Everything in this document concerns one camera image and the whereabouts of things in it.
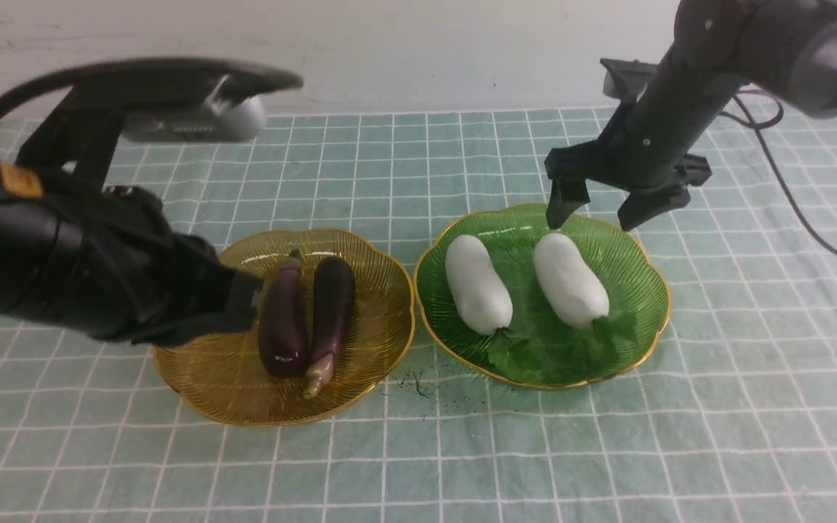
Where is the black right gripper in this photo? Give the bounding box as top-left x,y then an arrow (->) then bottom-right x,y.
545,55 -> 742,231

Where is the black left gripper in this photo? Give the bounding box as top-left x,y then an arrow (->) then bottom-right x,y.
62,185 -> 264,346

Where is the white radish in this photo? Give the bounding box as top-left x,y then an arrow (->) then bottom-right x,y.
533,232 -> 610,328
445,235 -> 514,336

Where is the dark purple eggplant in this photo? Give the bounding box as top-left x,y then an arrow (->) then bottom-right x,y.
258,249 -> 311,378

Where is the purple eggplant green stem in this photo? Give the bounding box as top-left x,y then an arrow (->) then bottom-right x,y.
303,256 -> 356,400

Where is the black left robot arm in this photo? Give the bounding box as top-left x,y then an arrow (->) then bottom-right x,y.
0,161 -> 263,347

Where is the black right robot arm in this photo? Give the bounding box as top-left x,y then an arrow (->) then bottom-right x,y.
544,1 -> 837,231

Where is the green ribbed glass plate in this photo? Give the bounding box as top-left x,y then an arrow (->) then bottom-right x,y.
414,204 -> 671,389

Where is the amber ribbed glass plate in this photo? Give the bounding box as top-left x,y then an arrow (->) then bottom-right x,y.
153,228 -> 416,426

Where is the green checkered tablecloth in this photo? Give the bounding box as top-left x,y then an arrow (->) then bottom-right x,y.
0,106 -> 837,522

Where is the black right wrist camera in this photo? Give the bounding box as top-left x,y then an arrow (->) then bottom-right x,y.
600,57 -> 658,100

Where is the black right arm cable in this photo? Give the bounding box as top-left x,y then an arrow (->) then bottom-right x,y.
716,87 -> 837,260

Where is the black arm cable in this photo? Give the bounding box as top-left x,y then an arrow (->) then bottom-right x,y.
716,87 -> 837,260
0,58 -> 304,190

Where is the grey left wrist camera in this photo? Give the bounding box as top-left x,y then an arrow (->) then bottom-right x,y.
121,74 -> 268,143

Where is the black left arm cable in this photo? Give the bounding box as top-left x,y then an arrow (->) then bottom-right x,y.
0,58 -> 304,190

